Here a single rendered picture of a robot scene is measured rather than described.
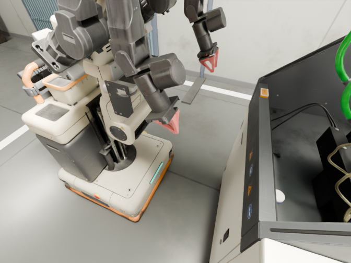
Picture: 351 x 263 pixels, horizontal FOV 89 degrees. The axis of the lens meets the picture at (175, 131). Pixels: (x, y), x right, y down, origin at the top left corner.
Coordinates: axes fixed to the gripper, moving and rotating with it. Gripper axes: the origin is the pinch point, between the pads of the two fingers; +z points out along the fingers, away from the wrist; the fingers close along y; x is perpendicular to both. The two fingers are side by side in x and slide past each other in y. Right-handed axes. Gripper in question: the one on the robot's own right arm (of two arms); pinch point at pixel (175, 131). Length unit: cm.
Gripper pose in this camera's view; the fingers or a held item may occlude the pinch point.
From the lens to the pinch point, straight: 54.6
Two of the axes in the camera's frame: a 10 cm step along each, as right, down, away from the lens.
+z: 4.1, 7.4, 5.3
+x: -8.2, 0.5, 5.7
